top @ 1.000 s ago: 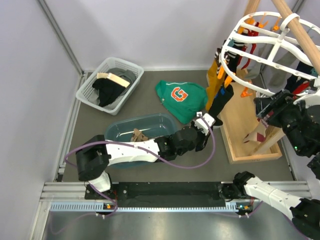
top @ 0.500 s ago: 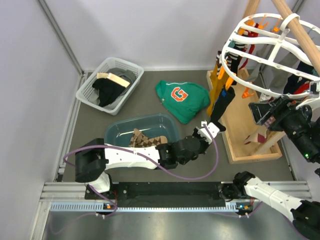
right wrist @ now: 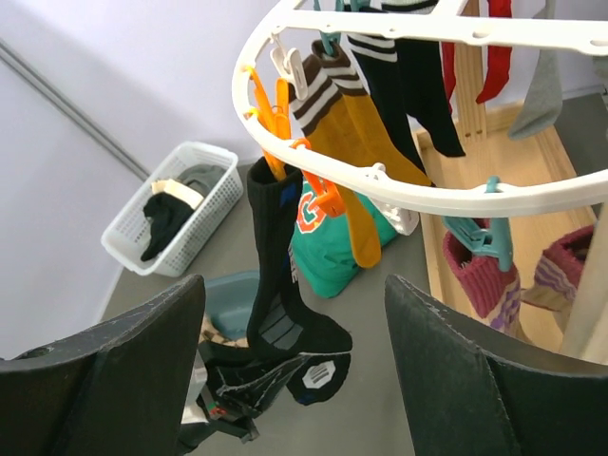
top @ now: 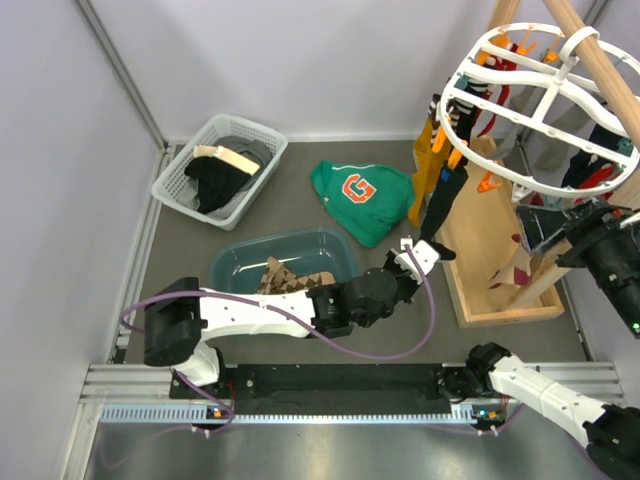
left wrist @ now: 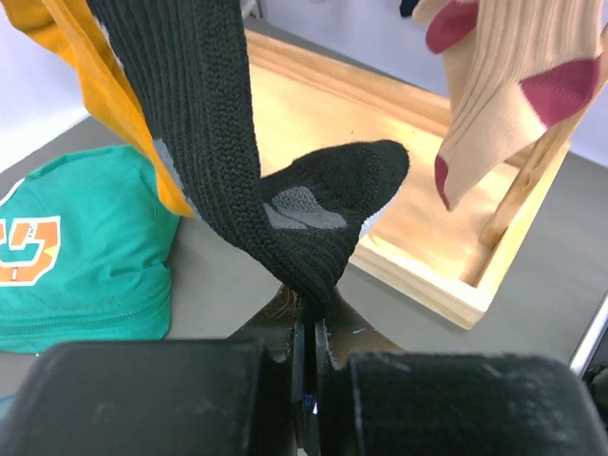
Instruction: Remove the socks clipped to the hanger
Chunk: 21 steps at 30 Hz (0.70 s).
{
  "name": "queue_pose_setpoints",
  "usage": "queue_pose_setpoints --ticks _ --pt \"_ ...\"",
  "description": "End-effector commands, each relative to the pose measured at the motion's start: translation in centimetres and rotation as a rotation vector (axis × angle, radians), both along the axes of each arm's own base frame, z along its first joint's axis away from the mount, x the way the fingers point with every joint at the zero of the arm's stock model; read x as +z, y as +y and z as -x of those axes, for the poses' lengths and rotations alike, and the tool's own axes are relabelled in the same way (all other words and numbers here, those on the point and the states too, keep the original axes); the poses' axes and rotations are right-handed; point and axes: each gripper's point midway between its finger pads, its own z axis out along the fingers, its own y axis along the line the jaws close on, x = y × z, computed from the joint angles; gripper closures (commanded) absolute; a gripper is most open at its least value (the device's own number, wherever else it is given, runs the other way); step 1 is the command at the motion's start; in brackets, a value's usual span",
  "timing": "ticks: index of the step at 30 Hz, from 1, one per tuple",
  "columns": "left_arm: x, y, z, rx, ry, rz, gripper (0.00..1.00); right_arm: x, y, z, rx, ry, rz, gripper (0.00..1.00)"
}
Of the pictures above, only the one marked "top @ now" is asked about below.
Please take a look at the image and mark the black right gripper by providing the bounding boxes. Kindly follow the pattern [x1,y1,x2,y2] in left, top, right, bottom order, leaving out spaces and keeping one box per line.
[512,192,640,336]

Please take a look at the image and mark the beige maroon purple striped sock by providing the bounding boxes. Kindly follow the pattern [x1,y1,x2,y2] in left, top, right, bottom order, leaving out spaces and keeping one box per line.
[488,234,532,290]

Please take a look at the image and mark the beige brown argyle sock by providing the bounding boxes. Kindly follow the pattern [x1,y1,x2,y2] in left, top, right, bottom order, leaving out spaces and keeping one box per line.
[257,257,310,295]
[295,271,335,290]

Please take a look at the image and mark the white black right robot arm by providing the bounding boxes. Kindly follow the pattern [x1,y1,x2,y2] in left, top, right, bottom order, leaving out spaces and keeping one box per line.
[436,199,639,479]

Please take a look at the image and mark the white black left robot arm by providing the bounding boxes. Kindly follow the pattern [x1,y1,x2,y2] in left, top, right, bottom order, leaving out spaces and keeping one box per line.
[141,242,438,397]

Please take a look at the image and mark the white round sock hanger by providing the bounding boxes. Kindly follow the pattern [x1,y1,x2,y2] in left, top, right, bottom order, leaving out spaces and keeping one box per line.
[436,22,639,199]

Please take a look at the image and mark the red christmas sock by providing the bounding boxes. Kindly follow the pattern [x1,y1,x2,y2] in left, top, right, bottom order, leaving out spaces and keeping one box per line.
[559,124,626,191]

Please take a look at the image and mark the green jacket with orange logo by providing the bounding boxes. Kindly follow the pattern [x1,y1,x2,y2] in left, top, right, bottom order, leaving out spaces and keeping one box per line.
[310,160,415,248]

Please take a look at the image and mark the black sports sock blue accents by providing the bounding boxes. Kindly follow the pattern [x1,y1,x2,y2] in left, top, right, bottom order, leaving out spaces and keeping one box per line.
[420,164,468,261]

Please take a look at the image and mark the mustard yellow sock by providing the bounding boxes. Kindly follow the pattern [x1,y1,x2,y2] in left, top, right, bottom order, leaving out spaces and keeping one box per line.
[408,117,451,226]

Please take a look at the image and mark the black white striped sock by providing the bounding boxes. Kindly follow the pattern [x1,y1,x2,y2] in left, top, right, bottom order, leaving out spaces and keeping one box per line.
[449,76,490,142]

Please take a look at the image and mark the wooden hanging rod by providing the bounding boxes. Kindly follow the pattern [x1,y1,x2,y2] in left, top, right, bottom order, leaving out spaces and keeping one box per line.
[543,0,639,146]

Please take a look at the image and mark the blue translucent plastic tub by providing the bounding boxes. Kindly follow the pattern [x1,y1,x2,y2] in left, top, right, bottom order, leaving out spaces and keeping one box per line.
[204,227,362,294]

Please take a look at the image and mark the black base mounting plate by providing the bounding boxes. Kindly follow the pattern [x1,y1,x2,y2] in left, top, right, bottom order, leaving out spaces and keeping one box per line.
[168,363,501,416]

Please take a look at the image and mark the clothes pile in basket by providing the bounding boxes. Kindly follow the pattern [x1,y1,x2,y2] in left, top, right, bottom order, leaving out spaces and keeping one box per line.
[177,136,273,219]

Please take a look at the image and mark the white plastic laundry basket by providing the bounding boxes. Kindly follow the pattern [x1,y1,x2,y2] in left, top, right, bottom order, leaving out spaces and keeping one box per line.
[152,114,288,231]

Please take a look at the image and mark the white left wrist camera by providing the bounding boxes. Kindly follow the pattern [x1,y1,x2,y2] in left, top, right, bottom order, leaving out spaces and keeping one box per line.
[393,237,440,282]

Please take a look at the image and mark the wooden rack base frame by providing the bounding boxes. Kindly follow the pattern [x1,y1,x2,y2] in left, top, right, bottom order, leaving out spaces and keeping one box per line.
[436,163,565,328]

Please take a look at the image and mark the aluminium frame rail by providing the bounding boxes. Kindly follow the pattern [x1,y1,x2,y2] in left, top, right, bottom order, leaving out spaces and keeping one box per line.
[61,364,600,479]

